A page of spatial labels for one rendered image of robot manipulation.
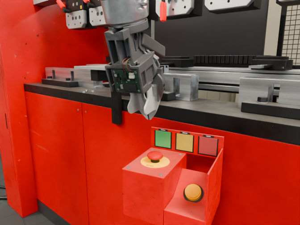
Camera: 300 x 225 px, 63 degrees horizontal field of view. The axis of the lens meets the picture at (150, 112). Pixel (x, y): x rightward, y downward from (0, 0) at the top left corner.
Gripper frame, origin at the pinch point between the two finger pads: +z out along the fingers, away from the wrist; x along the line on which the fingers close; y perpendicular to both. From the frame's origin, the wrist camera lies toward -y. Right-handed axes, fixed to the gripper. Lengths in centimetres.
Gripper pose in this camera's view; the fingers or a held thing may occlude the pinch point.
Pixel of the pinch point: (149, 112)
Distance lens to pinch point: 55.0
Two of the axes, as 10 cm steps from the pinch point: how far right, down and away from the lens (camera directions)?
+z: 1.5, 8.5, 5.0
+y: -4.1, 5.2, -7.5
